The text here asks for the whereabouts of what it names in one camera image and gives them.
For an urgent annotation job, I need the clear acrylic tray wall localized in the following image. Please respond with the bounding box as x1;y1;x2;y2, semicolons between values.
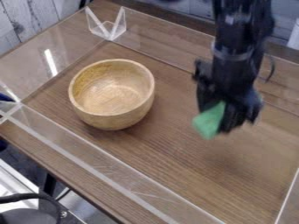
0;1;299;224

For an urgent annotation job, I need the black table leg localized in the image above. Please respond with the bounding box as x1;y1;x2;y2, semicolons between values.
42;174;57;196

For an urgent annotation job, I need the black metal bracket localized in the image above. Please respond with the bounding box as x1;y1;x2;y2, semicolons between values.
38;199;86;224

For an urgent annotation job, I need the green rectangular block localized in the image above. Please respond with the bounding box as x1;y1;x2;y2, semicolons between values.
190;101;225;140

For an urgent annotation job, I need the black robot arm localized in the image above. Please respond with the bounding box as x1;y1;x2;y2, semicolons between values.
192;0;274;139

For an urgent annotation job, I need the light wooden bowl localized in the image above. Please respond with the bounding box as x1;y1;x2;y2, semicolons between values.
68;59;154;130

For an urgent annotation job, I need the black cable loop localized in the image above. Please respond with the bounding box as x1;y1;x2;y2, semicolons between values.
0;192;62;224

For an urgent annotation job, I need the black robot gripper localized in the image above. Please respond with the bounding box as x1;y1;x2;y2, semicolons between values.
192;44;265;134

